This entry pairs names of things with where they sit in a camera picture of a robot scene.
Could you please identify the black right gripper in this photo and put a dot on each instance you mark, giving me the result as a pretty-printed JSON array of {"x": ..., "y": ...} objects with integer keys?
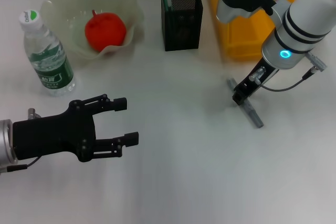
[{"x": 258, "y": 77}]

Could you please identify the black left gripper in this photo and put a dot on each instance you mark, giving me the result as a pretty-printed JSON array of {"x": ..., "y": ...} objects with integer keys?
[{"x": 52, "y": 134}]

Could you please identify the gray marker pen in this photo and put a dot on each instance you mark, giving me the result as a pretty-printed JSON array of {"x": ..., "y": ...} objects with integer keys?
[{"x": 253, "y": 115}]

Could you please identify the clear water bottle green label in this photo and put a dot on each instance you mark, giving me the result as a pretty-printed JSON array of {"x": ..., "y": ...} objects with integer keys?
[{"x": 50, "y": 61}]

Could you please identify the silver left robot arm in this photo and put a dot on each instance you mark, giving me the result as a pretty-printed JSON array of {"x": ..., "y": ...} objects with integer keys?
[{"x": 5, "y": 140}]

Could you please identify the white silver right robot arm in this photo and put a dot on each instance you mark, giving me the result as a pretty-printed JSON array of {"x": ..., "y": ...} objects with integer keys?
[{"x": 302, "y": 19}]

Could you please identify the black mesh pen holder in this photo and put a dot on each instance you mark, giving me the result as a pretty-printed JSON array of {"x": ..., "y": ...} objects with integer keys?
[{"x": 183, "y": 30}]

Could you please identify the pale green glass fruit bowl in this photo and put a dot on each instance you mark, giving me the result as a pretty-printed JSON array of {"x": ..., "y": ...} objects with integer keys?
[{"x": 68, "y": 1}]

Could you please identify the yellow plastic storage bin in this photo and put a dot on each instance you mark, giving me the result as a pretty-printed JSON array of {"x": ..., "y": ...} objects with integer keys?
[{"x": 244, "y": 35}]

